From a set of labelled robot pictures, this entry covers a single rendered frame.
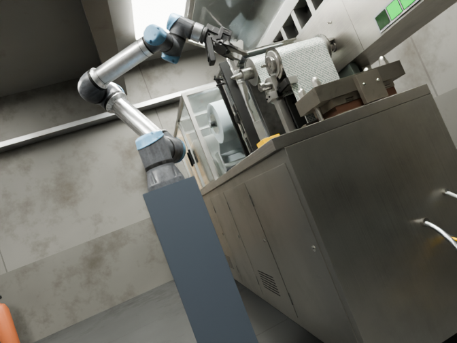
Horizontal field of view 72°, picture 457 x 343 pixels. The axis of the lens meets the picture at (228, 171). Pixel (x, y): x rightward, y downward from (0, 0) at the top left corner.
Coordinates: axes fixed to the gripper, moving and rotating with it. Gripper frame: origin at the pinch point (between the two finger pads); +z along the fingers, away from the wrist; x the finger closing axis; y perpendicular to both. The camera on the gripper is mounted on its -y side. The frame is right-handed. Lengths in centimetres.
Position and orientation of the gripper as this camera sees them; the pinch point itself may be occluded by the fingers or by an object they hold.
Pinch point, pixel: (243, 57)
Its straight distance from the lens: 147.3
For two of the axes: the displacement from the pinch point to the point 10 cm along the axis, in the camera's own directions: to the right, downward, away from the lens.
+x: -2.2, 1.6, 9.6
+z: 9.3, 3.4, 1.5
